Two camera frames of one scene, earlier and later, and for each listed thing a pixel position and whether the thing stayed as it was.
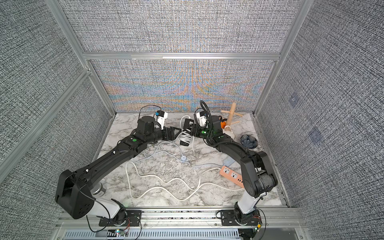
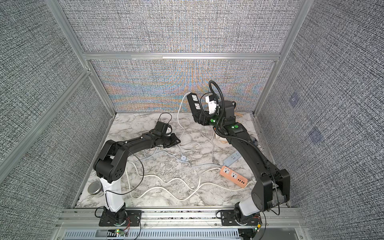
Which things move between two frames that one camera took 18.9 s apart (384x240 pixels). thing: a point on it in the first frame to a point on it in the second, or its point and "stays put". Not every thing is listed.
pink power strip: x=232 y=175 stays put
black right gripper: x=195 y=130 to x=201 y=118
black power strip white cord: x=186 y=136 to x=195 y=107
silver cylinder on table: x=98 y=190 stays put
